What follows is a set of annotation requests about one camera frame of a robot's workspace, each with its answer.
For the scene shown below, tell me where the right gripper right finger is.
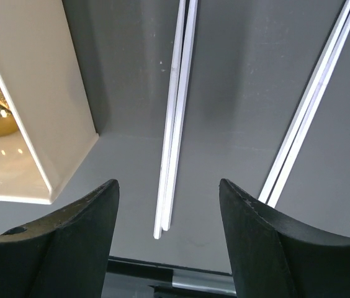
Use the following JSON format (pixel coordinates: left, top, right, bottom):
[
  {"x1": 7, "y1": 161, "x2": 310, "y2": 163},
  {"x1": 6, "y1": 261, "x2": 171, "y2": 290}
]
[{"x1": 219, "y1": 179, "x2": 350, "y2": 297}]

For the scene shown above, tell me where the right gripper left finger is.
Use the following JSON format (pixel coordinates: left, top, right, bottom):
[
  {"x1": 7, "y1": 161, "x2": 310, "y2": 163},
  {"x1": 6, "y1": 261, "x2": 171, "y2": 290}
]
[{"x1": 0, "y1": 179, "x2": 120, "y2": 297}]

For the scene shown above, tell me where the cream divided utensil box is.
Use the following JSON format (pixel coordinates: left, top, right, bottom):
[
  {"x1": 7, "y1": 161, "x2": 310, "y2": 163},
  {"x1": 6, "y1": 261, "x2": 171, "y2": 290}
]
[{"x1": 0, "y1": 1, "x2": 98, "y2": 205}]

